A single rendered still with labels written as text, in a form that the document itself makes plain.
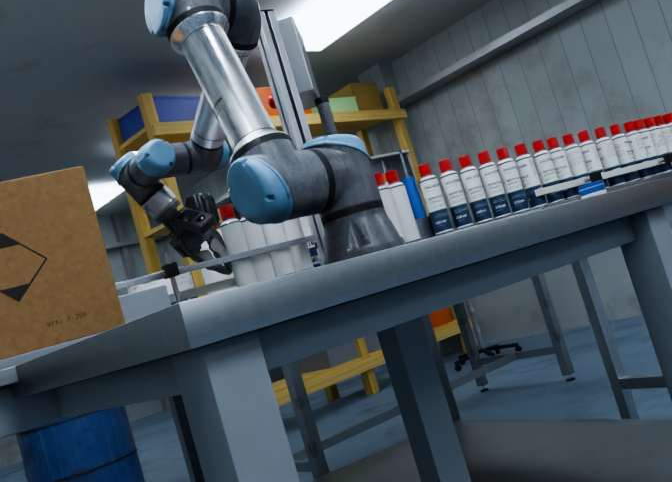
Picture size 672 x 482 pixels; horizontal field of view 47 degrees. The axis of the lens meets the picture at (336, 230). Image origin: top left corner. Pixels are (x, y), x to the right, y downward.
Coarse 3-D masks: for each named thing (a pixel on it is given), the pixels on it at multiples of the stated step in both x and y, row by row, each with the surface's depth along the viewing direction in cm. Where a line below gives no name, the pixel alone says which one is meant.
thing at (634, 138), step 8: (624, 128) 260; (632, 128) 258; (632, 136) 257; (640, 136) 258; (632, 144) 258; (640, 144) 257; (632, 152) 258; (640, 152) 257; (640, 160) 257; (648, 160) 257; (648, 168) 256; (640, 176) 257; (648, 176) 256
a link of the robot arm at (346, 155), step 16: (304, 144) 136; (320, 144) 134; (336, 144) 134; (352, 144) 135; (336, 160) 132; (352, 160) 134; (368, 160) 137; (336, 176) 131; (352, 176) 133; (368, 176) 135; (336, 192) 132; (352, 192) 133; (368, 192) 134; (336, 208) 133
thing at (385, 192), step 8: (376, 176) 205; (384, 184) 206; (384, 192) 204; (384, 200) 203; (392, 200) 204; (384, 208) 203; (392, 208) 204; (392, 216) 203; (400, 224) 204; (400, 232) 203
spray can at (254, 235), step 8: (240, 216) 187; (248, 224) 184; (256, 224) 185; (248, 232) 184; (256, 232) 185; (248, 240) 184; (256, 240) 184; (264, 240) 186; (256, 248) 184; (256, 256) 184; (264, 256) 184; (256, 264) 184; (264, 264) 184; (272, 264) 186; (256, 272) 184; (264, 272) 184; (272, 272) 185; (264, 280) 183
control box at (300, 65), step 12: (288, 24) 183; (288, 36) 183; (300, 36) 192; (288, 48) 183; (300, 48) 183; (300, 60) 182; (300, 72) 182; (312, 72) 197; (300, 84) 182; (312, 84) 182; (300, 96) 184; (312, 96) 188
